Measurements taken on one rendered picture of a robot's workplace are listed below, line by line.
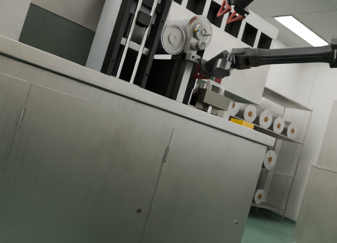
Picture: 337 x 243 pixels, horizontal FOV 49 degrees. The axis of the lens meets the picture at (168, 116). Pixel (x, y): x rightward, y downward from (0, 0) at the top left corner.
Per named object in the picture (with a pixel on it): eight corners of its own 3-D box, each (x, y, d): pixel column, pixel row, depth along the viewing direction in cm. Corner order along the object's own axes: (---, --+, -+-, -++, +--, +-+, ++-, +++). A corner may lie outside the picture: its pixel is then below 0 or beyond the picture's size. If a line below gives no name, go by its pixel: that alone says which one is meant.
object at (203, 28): (199, 20, 157) (211, 27, 161) (196, 20, 158) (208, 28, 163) (194, 36, 156) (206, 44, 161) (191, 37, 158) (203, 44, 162)
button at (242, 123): (241, 126, 145) (243, 120, 145) (228, 123, 151) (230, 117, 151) (253, 130, 149) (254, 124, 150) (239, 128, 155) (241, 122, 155)
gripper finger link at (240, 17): (232, 30, 155) (249, 15, 149) (220, 23, 150) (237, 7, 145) (228, 19, 159) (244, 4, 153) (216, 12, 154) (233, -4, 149)
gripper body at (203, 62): (215, 79, 162) (228, 71, 157) (198, 72, 156) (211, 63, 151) (213, 67, 165) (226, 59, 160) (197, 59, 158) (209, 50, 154)
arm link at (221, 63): (247, 65, 155) (245, 47, 149) (243, 82, 147) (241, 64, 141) (218, 65, 159) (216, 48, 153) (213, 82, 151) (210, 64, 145)
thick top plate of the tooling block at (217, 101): (203, 101, 162) (207, 88, 163) (152, 93, 194) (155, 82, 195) (227, 111, 172) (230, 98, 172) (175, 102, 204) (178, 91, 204)
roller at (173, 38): (159, 46, 149) (167, 18, 150) (127, 47, 169) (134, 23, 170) (180, 57, 156) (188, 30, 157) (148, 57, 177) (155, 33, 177)
